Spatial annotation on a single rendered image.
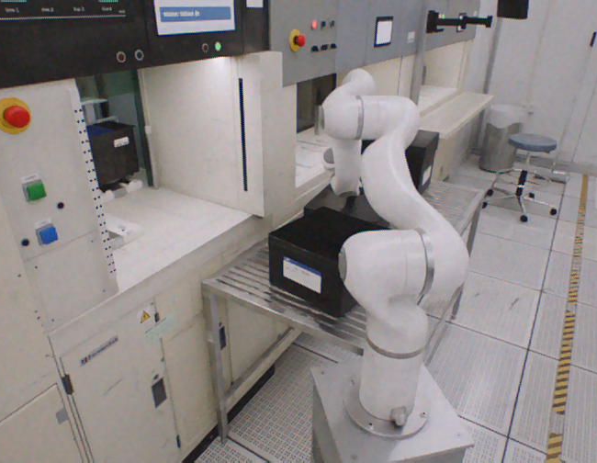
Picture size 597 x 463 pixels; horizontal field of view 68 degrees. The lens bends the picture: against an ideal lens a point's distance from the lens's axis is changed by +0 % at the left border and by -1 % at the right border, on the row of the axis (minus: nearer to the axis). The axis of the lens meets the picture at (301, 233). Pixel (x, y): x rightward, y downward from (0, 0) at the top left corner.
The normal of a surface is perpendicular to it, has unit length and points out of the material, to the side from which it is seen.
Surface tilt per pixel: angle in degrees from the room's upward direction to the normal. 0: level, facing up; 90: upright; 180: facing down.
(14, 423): 90
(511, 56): 90
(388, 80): 90
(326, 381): 0
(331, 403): 0
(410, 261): 57
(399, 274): 75
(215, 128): 90
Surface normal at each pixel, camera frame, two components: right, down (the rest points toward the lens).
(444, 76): -0.52, 0.40
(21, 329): 0.85, 0.25
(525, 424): 0.01, -0.88
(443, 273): 0.11, 0.28
